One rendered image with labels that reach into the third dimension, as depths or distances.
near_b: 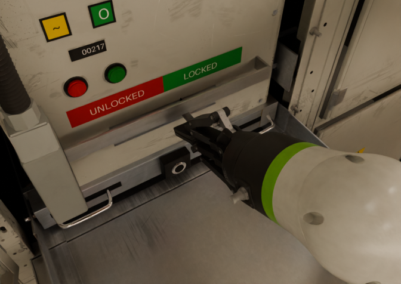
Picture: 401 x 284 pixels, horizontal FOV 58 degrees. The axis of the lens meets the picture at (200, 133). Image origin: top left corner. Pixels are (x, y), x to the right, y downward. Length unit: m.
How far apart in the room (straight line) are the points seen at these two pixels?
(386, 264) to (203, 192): 0.50
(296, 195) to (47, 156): 0.29
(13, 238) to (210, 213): 0.35
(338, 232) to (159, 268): 0.44
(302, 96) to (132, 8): 0.44
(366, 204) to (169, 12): 0.38
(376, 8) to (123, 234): 0.64
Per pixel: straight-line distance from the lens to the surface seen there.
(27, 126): 0.45
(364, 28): 0.80
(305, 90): 0.82
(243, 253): 0.69
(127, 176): 0.71
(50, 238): 0.75
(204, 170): 0.78
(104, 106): 0.59
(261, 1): 0.65
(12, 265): 0.73
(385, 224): 0.29
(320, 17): 0.71
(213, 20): 0.60
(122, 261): 0.70
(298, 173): 0.34
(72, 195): 0.53
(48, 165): 0.47
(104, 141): 0.58
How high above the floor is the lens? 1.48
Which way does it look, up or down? 48 degrees down
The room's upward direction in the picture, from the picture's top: straight up
